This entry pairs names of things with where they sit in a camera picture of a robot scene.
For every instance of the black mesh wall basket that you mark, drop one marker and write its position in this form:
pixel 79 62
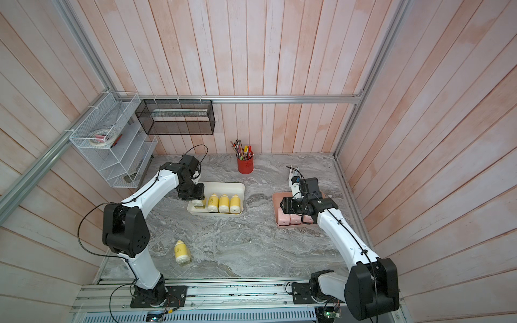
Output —
pixel 176 116

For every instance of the tape roll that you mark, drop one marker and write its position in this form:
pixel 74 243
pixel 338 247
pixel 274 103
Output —
pixel 102 138

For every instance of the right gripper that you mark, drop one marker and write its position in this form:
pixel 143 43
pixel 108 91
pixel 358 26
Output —
pixel 288 206

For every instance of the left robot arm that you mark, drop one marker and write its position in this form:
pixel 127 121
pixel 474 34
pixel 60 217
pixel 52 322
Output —
pixel 126 233

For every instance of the pink storage tray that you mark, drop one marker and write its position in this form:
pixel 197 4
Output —
pixel 277 199

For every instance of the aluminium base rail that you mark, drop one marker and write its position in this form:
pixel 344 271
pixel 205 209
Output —
pixel 209 300

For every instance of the red pen cup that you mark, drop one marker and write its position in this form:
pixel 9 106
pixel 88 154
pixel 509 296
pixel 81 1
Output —
pixel 245 166

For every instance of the white wire wall shelf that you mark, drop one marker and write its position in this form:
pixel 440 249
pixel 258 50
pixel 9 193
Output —
pixel 132 153

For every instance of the red handled tool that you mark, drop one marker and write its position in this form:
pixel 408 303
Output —
pixel 116 141

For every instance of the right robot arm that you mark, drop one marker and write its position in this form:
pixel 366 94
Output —
pixel 371 287

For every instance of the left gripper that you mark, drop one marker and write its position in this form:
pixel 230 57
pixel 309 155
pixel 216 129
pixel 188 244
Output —
pixel 200 194

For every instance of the white storage tray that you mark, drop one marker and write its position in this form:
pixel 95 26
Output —
pixel 219 188

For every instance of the yellow pencil sharpener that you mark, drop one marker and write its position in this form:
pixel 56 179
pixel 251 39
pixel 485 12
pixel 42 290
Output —
pixel 199 204
pixel 182 253
pixel 235 205
pixel 224 204
pixel 213 204

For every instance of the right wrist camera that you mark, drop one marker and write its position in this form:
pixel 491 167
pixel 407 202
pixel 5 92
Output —
pixel 294 184

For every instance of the pink pencil sharpener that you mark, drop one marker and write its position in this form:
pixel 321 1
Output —
pixel 282 219
pixel 306 219
pixel 295 219

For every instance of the pens and pencils bunch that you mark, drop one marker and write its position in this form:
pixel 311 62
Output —
pixel 243 152

